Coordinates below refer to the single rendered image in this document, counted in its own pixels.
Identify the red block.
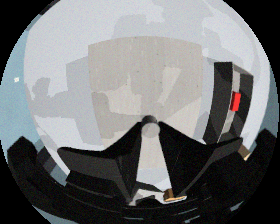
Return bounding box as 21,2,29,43
229,91,241,111

